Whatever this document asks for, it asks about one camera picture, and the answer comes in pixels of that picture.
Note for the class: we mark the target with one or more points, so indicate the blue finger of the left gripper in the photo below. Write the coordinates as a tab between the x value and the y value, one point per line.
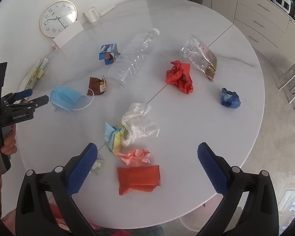
23	94

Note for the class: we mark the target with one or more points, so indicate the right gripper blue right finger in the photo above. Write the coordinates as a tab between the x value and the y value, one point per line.
215	167

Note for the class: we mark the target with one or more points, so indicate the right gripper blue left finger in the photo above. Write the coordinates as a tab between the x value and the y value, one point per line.
78	167

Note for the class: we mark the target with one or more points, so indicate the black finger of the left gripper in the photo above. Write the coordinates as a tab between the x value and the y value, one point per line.
38	102

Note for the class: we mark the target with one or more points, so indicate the pale green wrapper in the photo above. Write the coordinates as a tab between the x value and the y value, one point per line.
98	165

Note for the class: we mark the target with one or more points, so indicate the blue face mask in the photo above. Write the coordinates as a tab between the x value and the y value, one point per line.
69	100

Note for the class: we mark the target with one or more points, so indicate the blue yellow paper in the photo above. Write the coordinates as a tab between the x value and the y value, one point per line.
114	137

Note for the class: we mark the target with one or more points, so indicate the pink paper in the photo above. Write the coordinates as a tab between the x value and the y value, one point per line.
135	158

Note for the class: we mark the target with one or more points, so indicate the brown snack wrapper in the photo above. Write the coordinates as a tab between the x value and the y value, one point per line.
96	86

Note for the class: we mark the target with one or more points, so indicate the red wrapper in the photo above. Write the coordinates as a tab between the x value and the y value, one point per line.
144	179

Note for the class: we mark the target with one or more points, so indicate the dark blue paper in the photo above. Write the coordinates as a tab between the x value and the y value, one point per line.
230	99

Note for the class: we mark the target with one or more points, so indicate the white plastic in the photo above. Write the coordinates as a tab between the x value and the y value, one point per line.
138	125

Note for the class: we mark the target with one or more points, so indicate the blue crushed milk carton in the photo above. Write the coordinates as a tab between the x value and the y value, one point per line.
109	53

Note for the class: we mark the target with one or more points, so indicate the clear plastic water bottle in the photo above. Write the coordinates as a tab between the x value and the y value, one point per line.
131	60

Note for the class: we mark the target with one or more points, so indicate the red paper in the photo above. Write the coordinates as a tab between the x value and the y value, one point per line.
179	76

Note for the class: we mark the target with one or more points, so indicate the clear plastic snack bag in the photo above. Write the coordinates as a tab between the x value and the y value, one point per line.
200	56

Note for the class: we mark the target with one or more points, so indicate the person's left hand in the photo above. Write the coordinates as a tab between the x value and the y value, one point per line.
10	147

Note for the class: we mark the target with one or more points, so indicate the yellow green paper stack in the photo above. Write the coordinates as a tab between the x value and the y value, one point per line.
35	74

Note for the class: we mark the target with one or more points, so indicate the white card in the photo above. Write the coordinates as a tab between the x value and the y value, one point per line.
65	36

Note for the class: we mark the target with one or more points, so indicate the white drawer cabinet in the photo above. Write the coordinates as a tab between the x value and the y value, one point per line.
269	30

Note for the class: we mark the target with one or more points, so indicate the white round wall clock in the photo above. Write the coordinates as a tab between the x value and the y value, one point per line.
57	17

